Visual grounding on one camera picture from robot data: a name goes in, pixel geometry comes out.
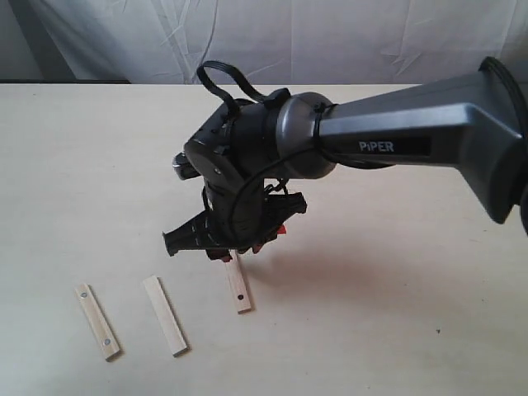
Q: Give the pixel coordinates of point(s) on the wooden stick with magnets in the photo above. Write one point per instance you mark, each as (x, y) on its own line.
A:
(238, 286)

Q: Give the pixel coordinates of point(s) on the plain wooden stick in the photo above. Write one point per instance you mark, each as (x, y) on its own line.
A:
(168, 321)

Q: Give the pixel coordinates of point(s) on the white backdrop cloth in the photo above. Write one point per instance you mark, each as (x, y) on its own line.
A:
(272, 42)

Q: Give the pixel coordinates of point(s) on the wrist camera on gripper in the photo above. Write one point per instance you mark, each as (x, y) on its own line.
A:
(183, 167)

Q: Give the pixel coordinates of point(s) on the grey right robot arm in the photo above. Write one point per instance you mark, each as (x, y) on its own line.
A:
(476, 123)

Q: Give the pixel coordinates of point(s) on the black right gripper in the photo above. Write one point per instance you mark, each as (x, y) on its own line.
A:
(244, 195)

